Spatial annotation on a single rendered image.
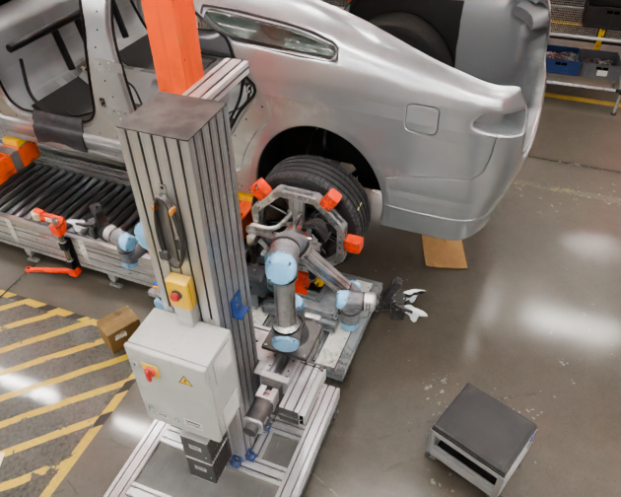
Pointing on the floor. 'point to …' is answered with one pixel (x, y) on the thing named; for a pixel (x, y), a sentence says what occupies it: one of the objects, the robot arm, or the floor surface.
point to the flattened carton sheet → (444, 252)
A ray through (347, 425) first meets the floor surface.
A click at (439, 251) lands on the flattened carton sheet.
